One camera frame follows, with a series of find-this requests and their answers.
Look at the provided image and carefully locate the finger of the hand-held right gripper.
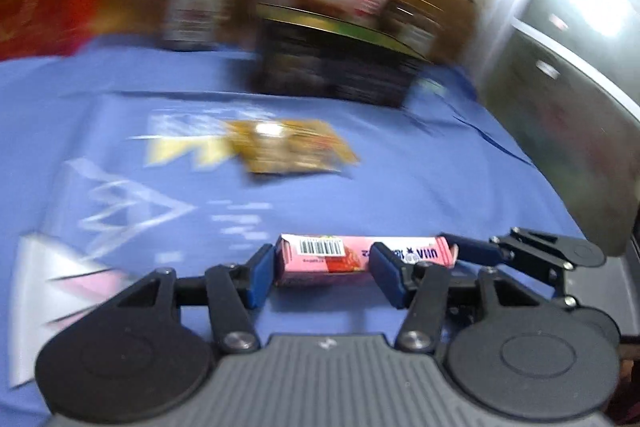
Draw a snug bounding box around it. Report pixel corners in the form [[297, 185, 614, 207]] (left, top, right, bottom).
[[439, 227, 608, 309]]

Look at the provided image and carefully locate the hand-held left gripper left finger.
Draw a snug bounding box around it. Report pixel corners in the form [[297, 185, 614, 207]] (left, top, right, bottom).
[[102, 243, 277, 355]]

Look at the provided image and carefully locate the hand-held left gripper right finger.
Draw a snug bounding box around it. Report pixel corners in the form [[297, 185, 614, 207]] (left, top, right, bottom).
[[369, 242, 543, 354]]

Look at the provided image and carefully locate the pink candy box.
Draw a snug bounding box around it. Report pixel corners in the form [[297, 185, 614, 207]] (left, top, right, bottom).
[[274, 233, 458, 289]]

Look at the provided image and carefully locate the yellow brown snack packet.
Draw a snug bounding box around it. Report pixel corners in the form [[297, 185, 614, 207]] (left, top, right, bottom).
[[222, 119, 361, 175]]

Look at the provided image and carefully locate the black cardboard box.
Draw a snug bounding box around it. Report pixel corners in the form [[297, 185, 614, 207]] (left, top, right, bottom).
[[251, 3, 427, 108]]

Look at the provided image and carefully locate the blue printed bedsheet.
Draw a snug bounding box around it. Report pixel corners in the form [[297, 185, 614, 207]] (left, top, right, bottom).
[[0, 34, 588, 427]]

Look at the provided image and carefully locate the patterned glass cabinet door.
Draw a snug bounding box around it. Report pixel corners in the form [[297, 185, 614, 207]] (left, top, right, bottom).
[[480, 0, 640, 258]]

